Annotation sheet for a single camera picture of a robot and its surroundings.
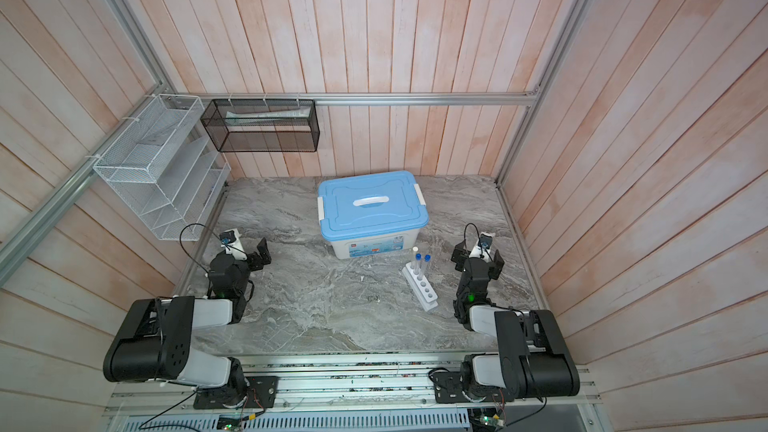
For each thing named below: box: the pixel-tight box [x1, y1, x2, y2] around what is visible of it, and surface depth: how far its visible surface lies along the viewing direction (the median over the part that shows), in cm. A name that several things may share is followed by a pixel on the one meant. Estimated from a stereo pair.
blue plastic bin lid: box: [317, 170, 429, 242], surface depth 92 cm
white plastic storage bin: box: [328, 228, 420, 259], surface depth 95 cm
